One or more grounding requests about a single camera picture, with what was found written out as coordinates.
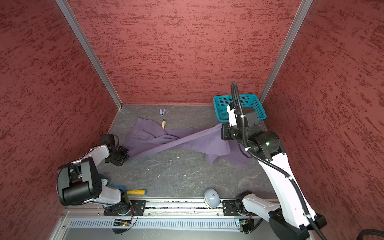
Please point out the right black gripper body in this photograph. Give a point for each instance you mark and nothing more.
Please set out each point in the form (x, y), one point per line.
(230, 132)

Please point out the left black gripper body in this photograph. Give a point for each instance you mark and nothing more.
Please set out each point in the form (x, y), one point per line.
(117, 158)

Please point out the purple trousers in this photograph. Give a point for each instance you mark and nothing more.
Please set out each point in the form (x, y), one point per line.
(147, 137)

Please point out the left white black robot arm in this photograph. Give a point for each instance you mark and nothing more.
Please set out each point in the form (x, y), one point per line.
(80, 183)

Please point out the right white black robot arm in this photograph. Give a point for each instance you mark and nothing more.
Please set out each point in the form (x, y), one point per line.
(293, 218)

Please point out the teal white round object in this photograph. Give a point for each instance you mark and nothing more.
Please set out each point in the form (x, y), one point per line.
(115, 186)

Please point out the white dome object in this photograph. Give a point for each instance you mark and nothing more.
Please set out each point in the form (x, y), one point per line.
(211, 198)

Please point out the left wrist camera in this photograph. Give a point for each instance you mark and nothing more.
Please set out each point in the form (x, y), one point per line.
(110, 140)

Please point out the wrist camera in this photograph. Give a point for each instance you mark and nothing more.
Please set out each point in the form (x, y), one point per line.
(110, 140)
(247, 121)

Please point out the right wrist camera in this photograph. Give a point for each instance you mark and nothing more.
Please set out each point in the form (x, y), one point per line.
(247, 121)

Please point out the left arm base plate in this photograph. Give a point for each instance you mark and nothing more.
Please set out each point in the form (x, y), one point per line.
(133, 207)

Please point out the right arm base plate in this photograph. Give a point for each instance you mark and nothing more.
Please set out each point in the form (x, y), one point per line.
(230, 208)

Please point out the perforated cable tray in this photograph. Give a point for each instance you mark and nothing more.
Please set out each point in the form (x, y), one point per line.
(167, 224)

